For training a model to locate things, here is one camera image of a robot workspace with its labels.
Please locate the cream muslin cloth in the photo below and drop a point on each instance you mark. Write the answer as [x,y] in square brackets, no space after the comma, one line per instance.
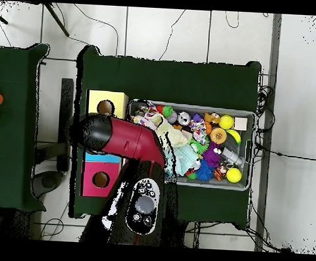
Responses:
[172,135]

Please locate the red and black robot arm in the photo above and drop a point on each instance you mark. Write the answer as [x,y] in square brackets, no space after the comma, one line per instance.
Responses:
[131,139]

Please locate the wooden box with three holes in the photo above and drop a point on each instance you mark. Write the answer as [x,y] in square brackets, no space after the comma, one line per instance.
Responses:
[120,102]

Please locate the silver mesh bin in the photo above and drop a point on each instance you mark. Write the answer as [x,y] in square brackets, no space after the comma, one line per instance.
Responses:
[218,183]

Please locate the light blue muslin cloth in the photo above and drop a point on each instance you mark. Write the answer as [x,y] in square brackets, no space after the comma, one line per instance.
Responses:
[185,158]

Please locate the dark green table cloth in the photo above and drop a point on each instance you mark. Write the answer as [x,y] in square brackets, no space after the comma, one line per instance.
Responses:
[176,81]
[11,154]

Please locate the brown monkey plush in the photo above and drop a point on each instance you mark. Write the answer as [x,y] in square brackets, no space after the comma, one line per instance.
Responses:
[211,117]

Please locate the purple spiky ball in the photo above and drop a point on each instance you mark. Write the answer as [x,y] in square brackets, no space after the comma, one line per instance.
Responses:
[212,154]

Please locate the blue spiky ball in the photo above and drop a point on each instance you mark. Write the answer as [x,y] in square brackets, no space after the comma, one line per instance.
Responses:
[204,173]

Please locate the yellow ball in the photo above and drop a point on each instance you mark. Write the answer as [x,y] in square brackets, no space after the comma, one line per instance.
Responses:
[226,122]
[234,175]

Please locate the grey plastic toy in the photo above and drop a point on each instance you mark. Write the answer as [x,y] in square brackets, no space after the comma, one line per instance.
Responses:
[231,156]

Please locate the black panel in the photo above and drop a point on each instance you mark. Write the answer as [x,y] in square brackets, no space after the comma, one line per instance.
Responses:
[67,96]

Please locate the grey round base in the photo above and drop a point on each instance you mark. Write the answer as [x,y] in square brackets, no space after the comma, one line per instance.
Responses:
[48,181]

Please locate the black tripod leg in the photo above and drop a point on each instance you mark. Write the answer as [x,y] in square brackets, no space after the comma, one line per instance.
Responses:
[1,19]
[57,19]

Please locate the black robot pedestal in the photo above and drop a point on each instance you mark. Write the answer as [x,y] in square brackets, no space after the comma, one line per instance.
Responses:
[180,234]

